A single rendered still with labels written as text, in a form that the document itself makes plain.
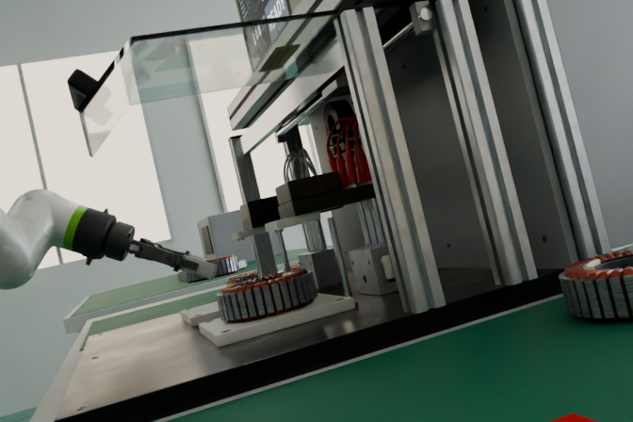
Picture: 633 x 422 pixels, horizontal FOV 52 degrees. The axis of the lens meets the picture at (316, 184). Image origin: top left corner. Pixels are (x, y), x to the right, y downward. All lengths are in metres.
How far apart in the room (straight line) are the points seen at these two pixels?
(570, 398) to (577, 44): 0.43
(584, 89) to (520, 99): 0.07
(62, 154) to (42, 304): 1.17
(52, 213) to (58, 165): 4.18
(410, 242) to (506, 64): 0.21
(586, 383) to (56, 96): 5.39
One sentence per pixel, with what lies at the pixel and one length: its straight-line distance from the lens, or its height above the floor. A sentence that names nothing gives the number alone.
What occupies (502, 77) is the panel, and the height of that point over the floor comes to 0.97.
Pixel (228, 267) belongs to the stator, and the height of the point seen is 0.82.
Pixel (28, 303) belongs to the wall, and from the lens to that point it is 5.50.
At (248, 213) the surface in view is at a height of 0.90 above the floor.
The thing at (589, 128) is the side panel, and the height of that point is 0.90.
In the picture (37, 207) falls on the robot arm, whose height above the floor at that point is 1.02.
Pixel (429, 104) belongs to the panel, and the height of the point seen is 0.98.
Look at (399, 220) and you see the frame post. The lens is 0.59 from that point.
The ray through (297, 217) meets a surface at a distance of 0.74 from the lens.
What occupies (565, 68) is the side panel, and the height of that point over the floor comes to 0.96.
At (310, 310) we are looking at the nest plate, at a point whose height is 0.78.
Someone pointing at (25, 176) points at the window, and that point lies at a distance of 5.55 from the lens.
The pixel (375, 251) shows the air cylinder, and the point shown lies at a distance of 0.76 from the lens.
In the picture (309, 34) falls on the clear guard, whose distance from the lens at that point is 0.70.
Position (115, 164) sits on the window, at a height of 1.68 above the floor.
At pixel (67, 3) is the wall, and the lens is 5.88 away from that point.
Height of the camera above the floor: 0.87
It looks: 3 degrees up
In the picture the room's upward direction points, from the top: 13 degrees counter-clockwise
